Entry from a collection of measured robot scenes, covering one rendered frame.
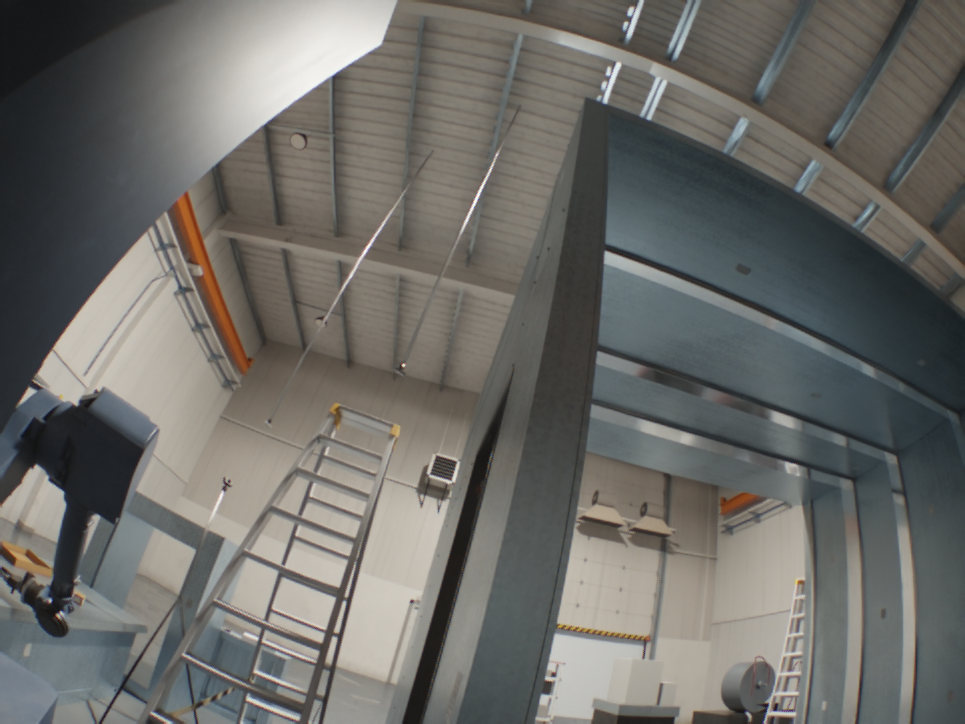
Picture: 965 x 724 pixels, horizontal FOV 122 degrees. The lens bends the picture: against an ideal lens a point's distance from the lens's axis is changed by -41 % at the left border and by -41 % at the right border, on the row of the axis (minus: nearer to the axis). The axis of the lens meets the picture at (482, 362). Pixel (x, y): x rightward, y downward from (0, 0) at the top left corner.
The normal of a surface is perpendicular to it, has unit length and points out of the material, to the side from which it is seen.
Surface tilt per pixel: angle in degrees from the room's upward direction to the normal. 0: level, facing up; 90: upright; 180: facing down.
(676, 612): 90
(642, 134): 180
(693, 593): 90
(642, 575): 90
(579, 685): 90
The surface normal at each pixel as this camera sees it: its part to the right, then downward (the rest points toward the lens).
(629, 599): 0.18, -0.55
